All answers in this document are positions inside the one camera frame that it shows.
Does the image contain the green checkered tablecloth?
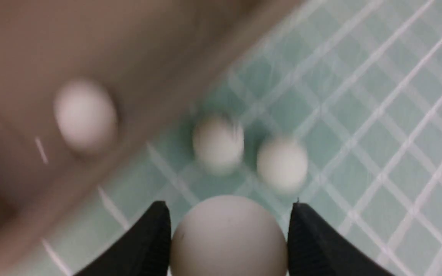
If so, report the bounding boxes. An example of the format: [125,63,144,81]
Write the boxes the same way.
[6,0,442,276]

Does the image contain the white ping-pong ball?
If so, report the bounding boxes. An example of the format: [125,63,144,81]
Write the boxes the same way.
[54,78,118,155]
[256,136,308,195]
[170,195,288,276]

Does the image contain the brown plastic bin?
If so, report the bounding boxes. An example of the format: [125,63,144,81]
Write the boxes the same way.
[0,0,302,273]

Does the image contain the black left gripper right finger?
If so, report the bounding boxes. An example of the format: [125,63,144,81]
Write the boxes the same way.
[287,202,392,276]

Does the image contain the white ping-pong ball logo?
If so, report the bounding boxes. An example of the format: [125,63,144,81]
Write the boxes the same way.
[192,112,244,175]

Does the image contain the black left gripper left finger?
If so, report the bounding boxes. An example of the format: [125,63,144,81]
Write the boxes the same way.
[77,201,172,276]

